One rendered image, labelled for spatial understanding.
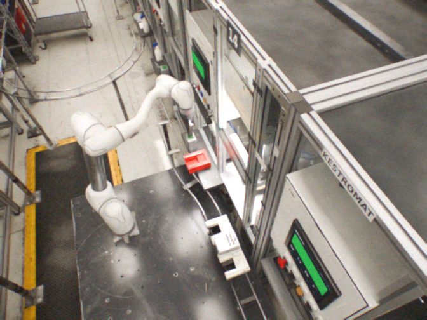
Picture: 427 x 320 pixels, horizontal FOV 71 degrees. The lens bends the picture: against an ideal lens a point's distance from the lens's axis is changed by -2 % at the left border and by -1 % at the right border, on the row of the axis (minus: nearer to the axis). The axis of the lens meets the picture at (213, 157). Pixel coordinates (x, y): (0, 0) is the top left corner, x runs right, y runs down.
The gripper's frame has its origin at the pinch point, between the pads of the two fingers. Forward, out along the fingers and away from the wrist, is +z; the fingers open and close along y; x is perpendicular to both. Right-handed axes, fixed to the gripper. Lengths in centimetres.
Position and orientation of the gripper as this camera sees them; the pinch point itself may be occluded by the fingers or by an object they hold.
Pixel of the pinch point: (190, 132)
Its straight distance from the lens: 208.6
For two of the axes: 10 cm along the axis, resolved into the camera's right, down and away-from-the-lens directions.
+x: -9.4, 2.9, -1.9
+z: 0.3, 6.1, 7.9
